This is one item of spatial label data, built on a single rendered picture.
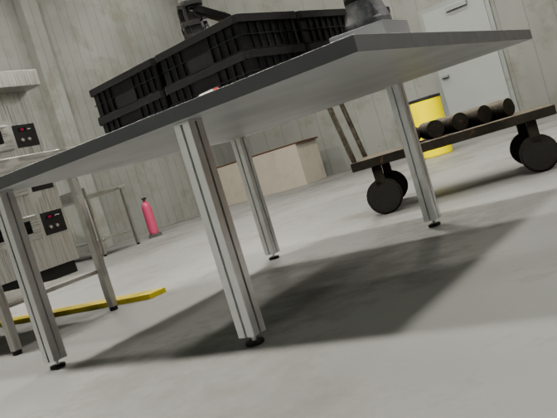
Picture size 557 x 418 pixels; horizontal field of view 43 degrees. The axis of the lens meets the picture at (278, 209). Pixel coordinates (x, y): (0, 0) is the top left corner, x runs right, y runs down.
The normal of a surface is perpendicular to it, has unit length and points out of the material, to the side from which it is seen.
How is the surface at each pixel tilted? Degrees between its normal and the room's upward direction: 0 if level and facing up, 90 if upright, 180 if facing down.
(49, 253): 90
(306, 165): 90
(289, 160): 90
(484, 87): 90
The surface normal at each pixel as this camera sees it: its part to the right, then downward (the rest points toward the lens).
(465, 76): -0.54, 0.21
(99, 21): 0.79, -0.20
